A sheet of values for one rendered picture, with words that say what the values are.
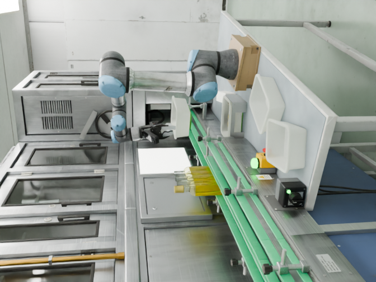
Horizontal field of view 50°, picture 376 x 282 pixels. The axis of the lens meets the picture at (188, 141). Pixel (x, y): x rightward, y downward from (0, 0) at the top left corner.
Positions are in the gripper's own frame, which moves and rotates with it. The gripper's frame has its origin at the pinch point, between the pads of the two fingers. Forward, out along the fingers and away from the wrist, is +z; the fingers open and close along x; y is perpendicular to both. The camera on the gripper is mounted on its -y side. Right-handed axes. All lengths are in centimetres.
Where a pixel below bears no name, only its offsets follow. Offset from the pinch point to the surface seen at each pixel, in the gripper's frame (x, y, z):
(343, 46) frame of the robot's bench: -32, 6, 96
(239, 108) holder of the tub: -11.8, -9.6, 33.9
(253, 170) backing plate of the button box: -4, -58, 28
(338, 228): -8, -102, 44
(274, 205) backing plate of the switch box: -9, -87, 27
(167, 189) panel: 24.2, -20.7, -9.7
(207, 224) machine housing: 25, -52, 6
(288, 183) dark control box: -15, -84, 33
